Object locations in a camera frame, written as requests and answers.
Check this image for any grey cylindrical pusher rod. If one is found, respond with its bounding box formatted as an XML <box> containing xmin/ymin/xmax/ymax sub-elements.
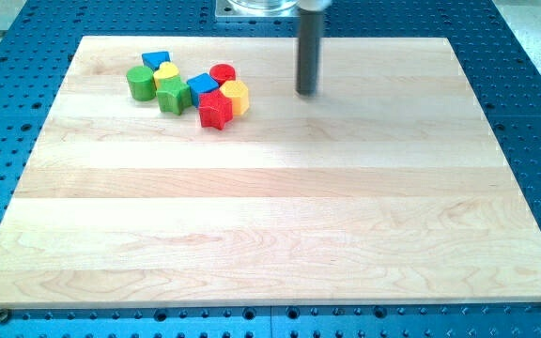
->
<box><xmin>296</xmin><ymin>8</ymin><xmax>324</xmax><ymax>97</ymax></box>

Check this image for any left board clamp screw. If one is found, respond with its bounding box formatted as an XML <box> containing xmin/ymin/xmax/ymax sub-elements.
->
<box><xmin>0</xmin><ymin>309</ymin><xmax>12</xmax><ymax>324</ymax></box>

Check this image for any blue triangle block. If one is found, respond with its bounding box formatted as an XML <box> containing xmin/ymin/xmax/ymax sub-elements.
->
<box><xmin>141</xmin><ymin>51</ymin><xmax>171</xmax><ymax>70</ymax></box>

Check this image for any light wooden board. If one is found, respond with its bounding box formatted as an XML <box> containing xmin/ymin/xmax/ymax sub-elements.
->
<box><xmin>0</xmin><ymin>36</ymin><xmax>541</xmax><ymax>309</ymax></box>

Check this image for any yellow heart block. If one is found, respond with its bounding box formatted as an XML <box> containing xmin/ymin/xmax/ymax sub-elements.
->
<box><xmin>153</xmin><ymin>61</ymin><xmax>180</xmax><ymax>88</ymax></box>

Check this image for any red star block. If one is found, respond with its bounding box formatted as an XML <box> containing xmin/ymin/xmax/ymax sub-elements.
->
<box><xmin>198</xmin><ymin>89</ymin><xmax>233</xmax><ymax>130</ymax></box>

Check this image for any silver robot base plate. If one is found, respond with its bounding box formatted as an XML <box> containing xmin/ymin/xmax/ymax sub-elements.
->
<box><xmin>214</xmin><ymin>0</ymin><xmax>298</xmax><ymax>19</ymax></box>

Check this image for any green star block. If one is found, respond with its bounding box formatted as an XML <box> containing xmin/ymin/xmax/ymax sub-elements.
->
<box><xmin>156</xmin><ymin>77</ymin><xmax>193</xmax><ymax>115</ymax></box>

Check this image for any green cylinder block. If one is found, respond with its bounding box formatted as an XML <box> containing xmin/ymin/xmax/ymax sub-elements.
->
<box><xmin>126</xmin><ymin>66</ymin><xmax>156</xmax><ymax>101</ymax></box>

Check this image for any blue perforated table plate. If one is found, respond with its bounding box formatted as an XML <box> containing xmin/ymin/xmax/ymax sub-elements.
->
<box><xmin>0</xmin><ymin>1</ymin><xmax>541</xmax><ymax>337</ymax></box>

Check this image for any red cylinder block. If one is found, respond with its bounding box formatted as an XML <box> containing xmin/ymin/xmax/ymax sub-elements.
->
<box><xmin>209</xmin><ymin>63</ymin><xmax>237</xmax><ymax>85</ymax></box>

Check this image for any yellow hexagon block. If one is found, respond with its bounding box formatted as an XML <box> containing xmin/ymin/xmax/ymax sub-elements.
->
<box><xmin>220</xmin><ymin>80</ymin><xmax>250</xmax><ymax>115</ymax></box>

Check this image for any blue cube block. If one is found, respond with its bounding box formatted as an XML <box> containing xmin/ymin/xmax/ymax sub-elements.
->
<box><xmin>187</xmin><ymin>73</ymin><xmax>219</xmax><ymax>107</ymax></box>

